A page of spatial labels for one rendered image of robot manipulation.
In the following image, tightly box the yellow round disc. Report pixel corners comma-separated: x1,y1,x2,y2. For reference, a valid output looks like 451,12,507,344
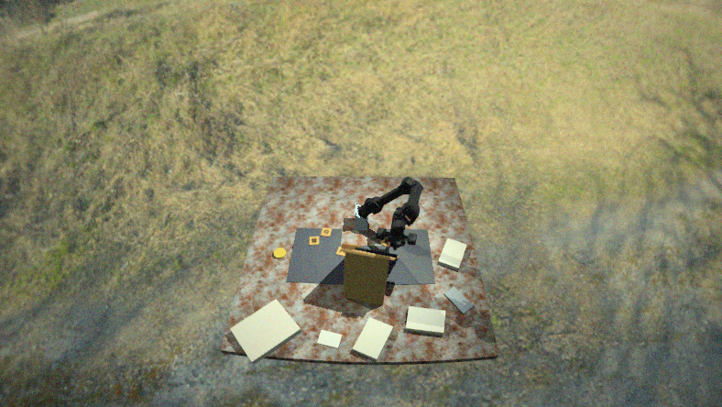
274,247,287,259

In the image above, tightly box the grey flat rectangular tile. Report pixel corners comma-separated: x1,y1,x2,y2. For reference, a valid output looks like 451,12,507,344
444,286,474,314

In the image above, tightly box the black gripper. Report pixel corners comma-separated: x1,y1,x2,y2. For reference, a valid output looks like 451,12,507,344
376,227,417,245

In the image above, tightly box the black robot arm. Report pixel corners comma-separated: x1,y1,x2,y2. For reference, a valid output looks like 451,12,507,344
357,176,423,248

